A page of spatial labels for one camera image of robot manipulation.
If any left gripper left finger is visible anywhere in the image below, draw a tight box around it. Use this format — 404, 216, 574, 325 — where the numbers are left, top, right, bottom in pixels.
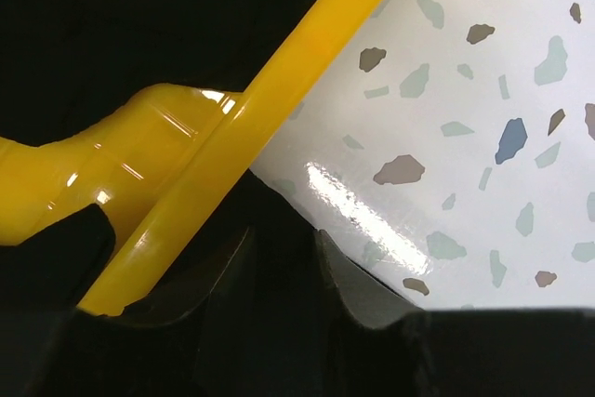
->
112, 228, 256, 396

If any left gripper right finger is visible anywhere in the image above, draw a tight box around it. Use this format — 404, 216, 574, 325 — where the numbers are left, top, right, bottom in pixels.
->
314, 231, 428, 396

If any black t shirt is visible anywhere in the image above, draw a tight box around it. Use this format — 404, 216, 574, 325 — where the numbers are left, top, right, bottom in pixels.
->
1, 174, 323, 396

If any black shirts pile in bin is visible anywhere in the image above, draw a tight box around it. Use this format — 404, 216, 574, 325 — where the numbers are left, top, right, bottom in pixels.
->
0, 0, 358, 147

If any yellow plastic bin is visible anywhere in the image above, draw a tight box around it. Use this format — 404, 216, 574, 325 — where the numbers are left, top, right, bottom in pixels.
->
1, 0, 382, 315

